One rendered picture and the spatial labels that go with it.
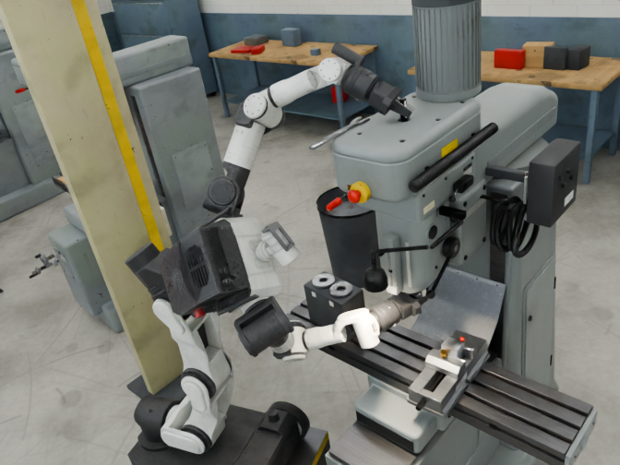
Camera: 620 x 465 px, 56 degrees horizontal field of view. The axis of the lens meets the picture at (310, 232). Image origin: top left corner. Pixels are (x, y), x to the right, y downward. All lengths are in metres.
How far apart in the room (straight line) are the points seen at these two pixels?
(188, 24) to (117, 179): 6.04
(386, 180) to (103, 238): 1.93
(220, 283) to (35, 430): 2.52
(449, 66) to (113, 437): 2.77
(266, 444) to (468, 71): 1.63
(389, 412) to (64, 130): 1.92
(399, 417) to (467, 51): 1.25
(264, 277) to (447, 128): 0.68
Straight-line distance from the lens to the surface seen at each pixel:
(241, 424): 2.66
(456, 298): 2.42
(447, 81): 1.83
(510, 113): 2.15
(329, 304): 2.27
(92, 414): 3.88
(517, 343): 2.53
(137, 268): 2.02
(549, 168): 1.82
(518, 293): 2.38
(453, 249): 1.90
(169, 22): 8.83
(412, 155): 1.57
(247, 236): 1.76
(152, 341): 3.58
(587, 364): 3.69
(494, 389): 2.14
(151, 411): 2.62
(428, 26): 1.80
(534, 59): 5.68
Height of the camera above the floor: 2.50
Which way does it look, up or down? 30 degrees down
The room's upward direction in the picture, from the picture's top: 10 degrees counter-clockwise
